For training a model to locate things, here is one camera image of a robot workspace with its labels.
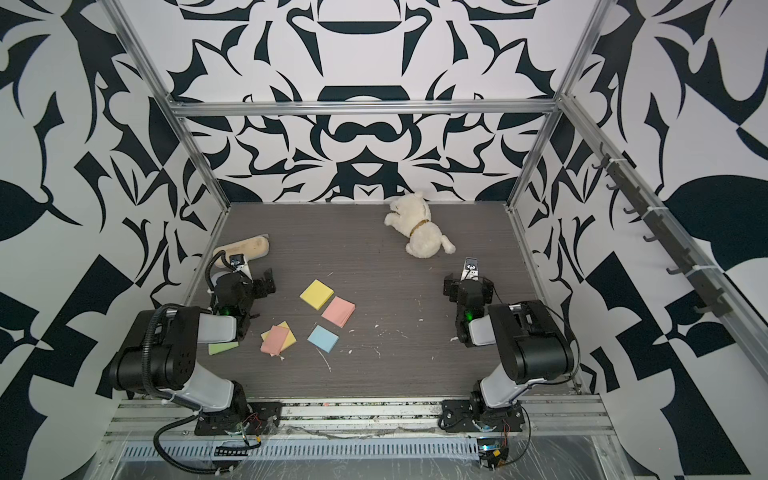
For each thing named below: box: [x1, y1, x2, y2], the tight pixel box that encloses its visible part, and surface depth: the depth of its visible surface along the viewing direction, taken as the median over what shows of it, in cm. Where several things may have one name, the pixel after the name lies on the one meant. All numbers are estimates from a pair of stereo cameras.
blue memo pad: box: [307, 325, 339, 353], surface depth 89 cm
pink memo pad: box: [321, 296, 356, 328], surface depth 93 cm
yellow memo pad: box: [300, 279, 335, 311], surface depth 97 cm
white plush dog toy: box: [385, 192, 456, 259], surface depth 105 cm
